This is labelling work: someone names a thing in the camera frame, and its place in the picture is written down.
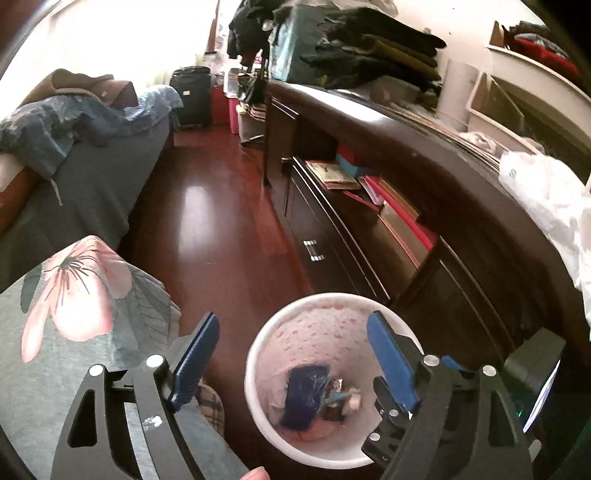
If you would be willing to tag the plaid slipper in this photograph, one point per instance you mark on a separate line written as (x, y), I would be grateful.
(213, 410)

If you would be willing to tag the white storage box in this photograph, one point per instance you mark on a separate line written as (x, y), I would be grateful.
(233, 83)

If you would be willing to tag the white shelf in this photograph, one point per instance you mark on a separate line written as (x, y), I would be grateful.
(531, 83)

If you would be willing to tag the black handbag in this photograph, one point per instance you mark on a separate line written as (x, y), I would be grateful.
(251, 87)

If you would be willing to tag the hanging dark clothes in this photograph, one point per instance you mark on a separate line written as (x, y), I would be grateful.
(249, 27)

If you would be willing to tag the bed with dark grey sheet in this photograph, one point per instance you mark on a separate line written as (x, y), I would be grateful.
(83, 194)

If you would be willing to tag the dark brown garment pile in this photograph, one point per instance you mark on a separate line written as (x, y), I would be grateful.
(69, 87)

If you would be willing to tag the white plastic bag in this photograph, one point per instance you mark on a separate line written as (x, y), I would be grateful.
(545, 207)

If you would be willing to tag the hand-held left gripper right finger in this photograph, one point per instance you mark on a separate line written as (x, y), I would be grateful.
(392, 360)

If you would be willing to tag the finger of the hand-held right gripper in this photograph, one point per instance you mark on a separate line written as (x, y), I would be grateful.
(385, 438)

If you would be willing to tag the dark wooden cabinet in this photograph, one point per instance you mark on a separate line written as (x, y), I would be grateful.
(461, 194)

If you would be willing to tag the blue floral blanket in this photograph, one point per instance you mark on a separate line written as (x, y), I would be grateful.
(55, 124)

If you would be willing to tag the black suitcase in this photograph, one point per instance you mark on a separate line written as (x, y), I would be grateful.
(190, 97)

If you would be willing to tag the pink container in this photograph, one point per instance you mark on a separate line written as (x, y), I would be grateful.
(234, 117)

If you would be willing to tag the white pink speckled waste bin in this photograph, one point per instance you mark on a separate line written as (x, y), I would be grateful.
(277, 443)

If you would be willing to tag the person's left hand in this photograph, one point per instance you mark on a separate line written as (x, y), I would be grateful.
(256, 474)

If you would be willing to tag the red box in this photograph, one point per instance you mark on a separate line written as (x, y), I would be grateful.
(220, 106)

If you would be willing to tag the grey floral tablecloth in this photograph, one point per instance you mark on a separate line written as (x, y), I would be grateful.
(60, 369)

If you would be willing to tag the stack of books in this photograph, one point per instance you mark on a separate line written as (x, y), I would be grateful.
(332, 173)

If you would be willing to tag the folded dark clothes pile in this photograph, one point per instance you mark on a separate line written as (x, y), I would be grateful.
(369, 46)

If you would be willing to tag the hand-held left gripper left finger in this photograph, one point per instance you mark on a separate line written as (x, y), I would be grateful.
(194, 364)

